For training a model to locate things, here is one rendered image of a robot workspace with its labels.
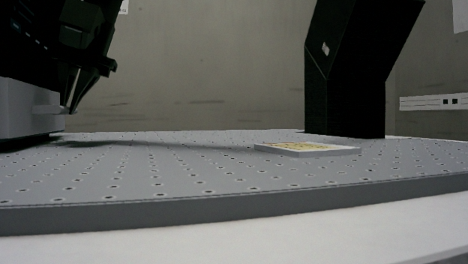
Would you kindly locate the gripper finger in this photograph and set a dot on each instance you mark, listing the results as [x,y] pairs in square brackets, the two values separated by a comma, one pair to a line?
[84,79]
[63,70]

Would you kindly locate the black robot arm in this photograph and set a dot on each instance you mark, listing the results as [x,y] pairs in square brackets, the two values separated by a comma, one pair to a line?
[88,24]

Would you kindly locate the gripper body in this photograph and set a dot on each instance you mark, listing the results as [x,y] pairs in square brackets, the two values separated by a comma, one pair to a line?
[81,58]

